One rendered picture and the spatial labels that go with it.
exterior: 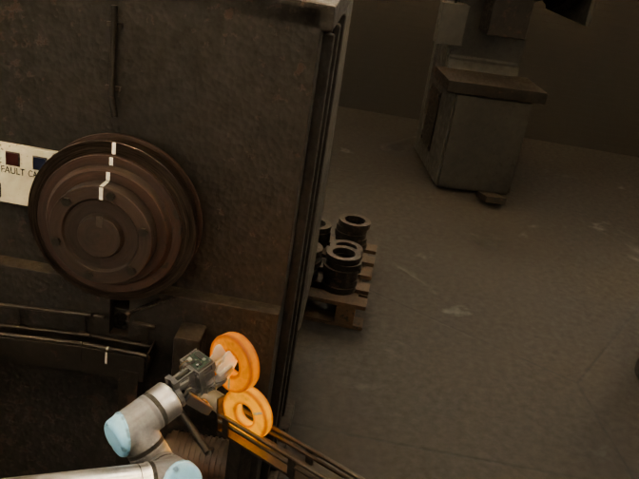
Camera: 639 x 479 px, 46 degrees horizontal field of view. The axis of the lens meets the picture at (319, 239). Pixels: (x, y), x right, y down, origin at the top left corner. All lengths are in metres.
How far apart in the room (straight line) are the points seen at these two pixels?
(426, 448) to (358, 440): 0.28
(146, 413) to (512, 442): 2.03
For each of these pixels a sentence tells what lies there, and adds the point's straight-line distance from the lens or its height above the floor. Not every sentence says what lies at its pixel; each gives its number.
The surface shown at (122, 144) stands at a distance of 2.05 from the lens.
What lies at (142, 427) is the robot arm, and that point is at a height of 0.88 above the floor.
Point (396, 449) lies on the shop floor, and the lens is 3.25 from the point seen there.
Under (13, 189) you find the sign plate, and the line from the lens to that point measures 2.38.
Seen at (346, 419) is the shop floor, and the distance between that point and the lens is 3.34.
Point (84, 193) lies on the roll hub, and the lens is 2.04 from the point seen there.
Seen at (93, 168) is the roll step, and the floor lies 1.28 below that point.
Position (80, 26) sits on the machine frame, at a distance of 2.19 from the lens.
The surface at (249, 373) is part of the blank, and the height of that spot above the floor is 0.92.
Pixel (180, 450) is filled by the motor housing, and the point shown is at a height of 0.52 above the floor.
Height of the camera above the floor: 2.01
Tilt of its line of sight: 24 degrees down
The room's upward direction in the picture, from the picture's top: 9 degrees clockwise
